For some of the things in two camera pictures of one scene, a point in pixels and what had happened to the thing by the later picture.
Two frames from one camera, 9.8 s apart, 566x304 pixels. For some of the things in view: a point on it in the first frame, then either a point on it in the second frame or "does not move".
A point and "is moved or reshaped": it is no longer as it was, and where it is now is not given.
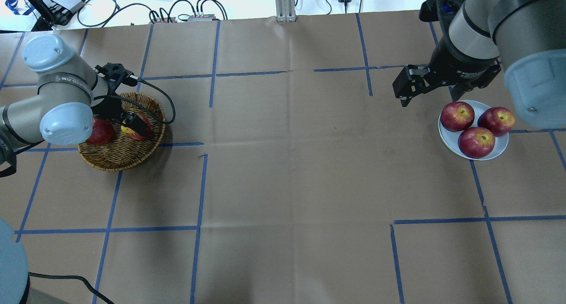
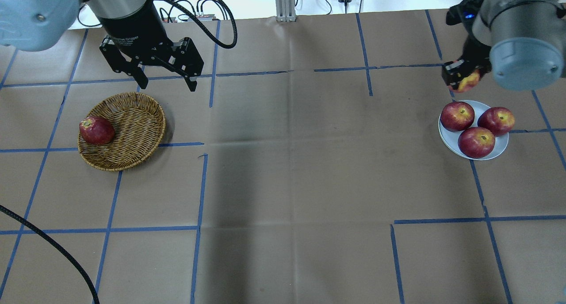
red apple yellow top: (131, 133) is moved or reshaped
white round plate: (450, 138) does not move
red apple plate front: (457, 116) does not move
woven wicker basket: (122, 151) does not move
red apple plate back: (476, 142) does not move
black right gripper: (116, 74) → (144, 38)
